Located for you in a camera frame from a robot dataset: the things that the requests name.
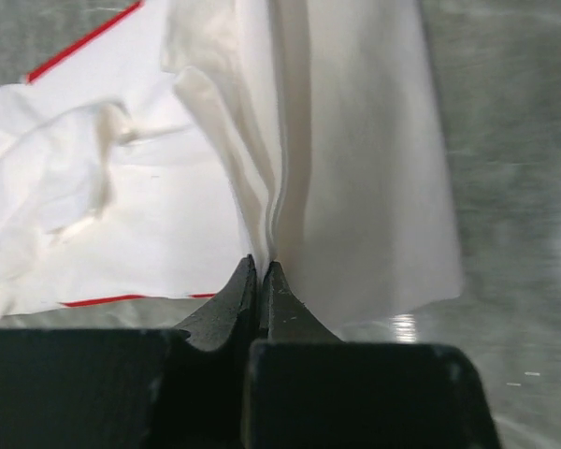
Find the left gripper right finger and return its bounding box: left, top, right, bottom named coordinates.
left=259, top=261, right=341, bottom=343

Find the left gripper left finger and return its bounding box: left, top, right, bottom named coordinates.
left=175, top=255, right=257, bottom=353

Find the white t shirt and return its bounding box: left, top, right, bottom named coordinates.
left=0, top=1, right=463, bottom=327

